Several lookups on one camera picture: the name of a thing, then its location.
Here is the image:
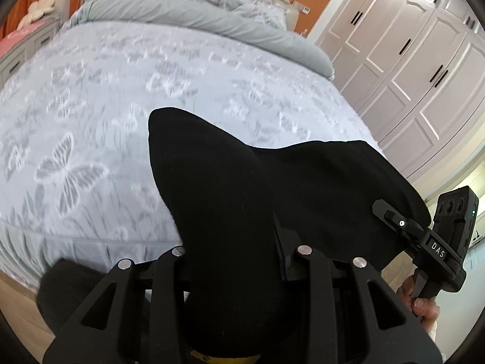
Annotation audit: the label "butterfly print pillow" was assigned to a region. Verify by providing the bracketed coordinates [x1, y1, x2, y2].
[193, 0, 288, 30]

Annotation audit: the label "grey folded duvet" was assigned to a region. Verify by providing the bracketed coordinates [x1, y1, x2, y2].
[61, 0, 335, 81]

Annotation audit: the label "flower shaped plush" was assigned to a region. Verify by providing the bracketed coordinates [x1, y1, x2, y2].
[17, 0, 55, 30]

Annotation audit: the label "pink topped side cabinet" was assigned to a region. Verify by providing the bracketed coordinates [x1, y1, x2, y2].
[1, 15, 60, 87]

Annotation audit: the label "white wardrobe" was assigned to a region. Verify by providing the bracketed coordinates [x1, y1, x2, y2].
[309, 0, 484, 196]

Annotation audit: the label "black pants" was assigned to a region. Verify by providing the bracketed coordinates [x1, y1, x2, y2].
[37, 108, 431, 363]

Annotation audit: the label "butterfly print bed sheet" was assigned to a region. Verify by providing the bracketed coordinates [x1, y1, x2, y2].
[0, 20, 387, 293]

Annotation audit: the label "person right hand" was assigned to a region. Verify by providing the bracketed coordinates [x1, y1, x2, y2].
[396, 276, 441, 333]

